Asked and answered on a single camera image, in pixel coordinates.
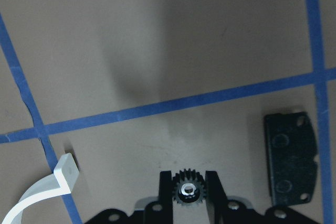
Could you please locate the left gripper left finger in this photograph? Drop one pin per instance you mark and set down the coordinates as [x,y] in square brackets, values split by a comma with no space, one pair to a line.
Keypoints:
[165,197]

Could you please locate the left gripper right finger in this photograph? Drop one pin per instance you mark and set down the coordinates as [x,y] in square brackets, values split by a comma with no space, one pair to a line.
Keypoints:
[216,199]

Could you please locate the small black bearing gear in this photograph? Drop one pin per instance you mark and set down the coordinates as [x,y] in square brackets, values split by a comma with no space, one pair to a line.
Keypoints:
[188,187]

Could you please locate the black brake pad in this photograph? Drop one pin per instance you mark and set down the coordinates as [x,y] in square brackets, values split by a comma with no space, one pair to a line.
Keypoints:
[291,148]

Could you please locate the white curved plastic bracket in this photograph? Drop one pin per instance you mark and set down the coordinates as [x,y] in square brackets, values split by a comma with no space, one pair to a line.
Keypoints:
[60,182]

